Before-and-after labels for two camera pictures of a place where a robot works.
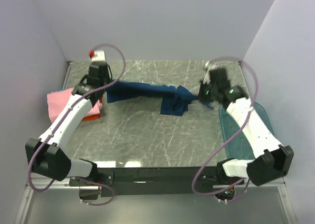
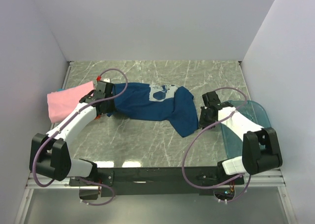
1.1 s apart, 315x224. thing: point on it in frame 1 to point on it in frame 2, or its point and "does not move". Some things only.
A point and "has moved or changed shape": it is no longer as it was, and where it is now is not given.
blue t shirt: x=175 y=99 has moved or changed shape
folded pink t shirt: x=56 y=100 does not move
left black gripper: x=108 y=77 to x=110 y=109
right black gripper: x=202 y=86 to x=202 y=123
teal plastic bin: x=240 y=147 does not move
